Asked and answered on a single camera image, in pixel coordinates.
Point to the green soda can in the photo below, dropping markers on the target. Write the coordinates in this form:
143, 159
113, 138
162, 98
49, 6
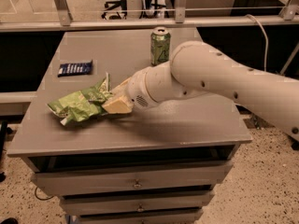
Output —
159, 45

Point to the black office chair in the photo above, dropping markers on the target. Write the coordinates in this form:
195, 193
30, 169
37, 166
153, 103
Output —
115, 10

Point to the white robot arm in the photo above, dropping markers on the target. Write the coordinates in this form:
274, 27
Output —
196, 68

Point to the metal railing frame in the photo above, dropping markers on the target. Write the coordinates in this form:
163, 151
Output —
75, 15

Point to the green jalapeno chip bag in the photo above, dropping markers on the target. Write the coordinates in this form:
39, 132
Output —
80, 105

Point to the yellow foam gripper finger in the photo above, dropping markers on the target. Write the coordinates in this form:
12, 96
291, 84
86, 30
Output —
121, 87
118, 105

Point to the dark blue snack packet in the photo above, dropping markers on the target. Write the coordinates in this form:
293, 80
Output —
75, 69

